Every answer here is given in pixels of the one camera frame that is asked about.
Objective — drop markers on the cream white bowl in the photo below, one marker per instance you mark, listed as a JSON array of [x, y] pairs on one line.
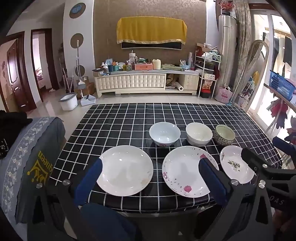
[[198, 134]]

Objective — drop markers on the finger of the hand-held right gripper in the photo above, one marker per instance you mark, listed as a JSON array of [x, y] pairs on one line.
[[252, 157], [281, 143]]

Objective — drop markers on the green cloth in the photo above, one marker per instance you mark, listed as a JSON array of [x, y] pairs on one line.
[[171, 67]]

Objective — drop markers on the person's left leg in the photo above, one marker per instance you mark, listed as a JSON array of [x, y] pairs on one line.
[[111, 220]]

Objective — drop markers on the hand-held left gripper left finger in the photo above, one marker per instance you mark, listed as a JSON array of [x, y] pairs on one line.
[[89, 178]]

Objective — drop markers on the dark patterned bowl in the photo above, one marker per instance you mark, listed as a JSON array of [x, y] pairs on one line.
[[224, 135]]

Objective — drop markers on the glass balcony door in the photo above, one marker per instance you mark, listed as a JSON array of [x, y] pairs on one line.
[[270, 41]]

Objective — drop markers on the grey crown print chair cover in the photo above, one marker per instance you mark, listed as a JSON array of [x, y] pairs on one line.
[[23, 150]]

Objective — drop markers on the oval standing mirror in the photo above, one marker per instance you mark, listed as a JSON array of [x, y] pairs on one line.
[[252, 74]]

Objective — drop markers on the white mop bucket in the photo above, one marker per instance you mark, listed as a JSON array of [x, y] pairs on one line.
[[68, 103]]

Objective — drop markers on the plain white plate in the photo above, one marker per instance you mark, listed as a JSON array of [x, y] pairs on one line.
[[124, 169]]

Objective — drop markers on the pink bag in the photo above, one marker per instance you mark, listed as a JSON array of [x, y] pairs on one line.
[[225, 93]]

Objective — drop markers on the blue round wall clock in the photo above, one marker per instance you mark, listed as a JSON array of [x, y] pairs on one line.
[[75, 9]]

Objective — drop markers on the pink box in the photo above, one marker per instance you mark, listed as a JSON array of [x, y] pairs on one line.
[[143, 66]]

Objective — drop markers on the dark wooden door frame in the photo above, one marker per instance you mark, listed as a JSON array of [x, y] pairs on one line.
[[49, 58]]

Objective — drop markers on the yellow television cover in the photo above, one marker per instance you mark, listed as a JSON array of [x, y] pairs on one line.
[[150, 30]]

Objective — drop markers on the cardboard boxes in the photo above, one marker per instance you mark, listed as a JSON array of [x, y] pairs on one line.
[[86, 87]]

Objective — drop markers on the blue plastic basket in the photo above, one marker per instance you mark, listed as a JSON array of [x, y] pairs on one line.
[[281, 84]]

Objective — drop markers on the small blue table clock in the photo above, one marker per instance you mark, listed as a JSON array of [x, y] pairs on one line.
[[109, 62]]

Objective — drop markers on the red hanging garment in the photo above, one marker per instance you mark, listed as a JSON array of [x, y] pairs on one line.
[[278, 111]]

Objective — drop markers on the white bowl with red mark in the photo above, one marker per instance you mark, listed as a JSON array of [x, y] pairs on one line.
[[164, 134]]

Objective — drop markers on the red flowers in vase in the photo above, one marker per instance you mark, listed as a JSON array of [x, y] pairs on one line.
[[226, 5]]

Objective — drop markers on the white paper roll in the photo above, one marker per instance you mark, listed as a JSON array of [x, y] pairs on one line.
[[178, 86]]

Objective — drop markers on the black hanging garment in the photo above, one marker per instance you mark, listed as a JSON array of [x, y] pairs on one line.
[[287, 49]]

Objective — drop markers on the cream jar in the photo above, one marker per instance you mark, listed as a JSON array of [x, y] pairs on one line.
[[156, 64]]

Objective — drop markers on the light blue basin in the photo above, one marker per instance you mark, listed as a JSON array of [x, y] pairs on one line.
[[185, 67]]

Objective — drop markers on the white tumbler with straw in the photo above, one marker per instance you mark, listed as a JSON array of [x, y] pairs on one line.
[[132, 56]]

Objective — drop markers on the wooden board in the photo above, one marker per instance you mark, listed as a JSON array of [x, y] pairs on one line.
[[275, 92]]

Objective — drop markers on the white pink speckled plate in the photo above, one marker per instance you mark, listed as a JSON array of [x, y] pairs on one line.
[[182, 169]]

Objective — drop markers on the open cardboard box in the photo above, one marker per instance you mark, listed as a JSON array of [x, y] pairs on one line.
[[201, 47]]

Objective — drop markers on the patterned curtain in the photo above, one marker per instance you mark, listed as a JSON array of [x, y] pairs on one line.
[[244, 46]]

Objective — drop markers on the dark wooden door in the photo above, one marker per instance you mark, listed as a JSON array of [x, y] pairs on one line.
[[12, 69]]

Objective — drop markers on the white dustpan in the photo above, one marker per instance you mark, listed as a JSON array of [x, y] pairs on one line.
[[89, 100]]

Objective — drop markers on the white cartoon print plate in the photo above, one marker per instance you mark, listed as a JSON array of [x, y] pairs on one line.
[[233, 162]]

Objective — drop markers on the cream tufted tv cabinet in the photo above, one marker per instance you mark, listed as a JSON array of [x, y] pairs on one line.
[[129, 81]]

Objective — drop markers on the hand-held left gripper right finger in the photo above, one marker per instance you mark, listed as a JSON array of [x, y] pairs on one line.
[[211, 178]]

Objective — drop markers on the cylindrical standing air conditioner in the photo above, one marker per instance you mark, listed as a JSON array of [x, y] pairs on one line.
[[227, 46]]

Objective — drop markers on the round brown wall disc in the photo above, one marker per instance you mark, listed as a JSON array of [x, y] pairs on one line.
[[76, 40], [81, 69]]

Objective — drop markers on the black white checked tablecloth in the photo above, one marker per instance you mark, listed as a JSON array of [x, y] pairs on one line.
[[115, 120]]

